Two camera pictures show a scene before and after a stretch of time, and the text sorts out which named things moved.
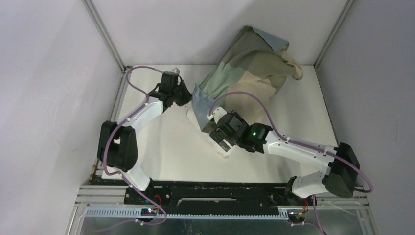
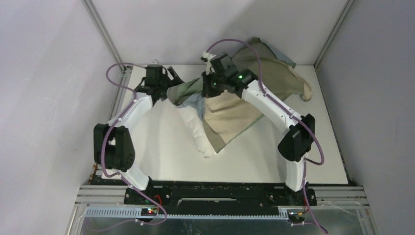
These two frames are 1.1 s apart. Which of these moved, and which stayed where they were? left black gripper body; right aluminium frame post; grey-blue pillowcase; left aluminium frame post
Moved: left black gripper body; grey-blue pillowcase
Stayed: left aluminium frame post; right aluminium frame post
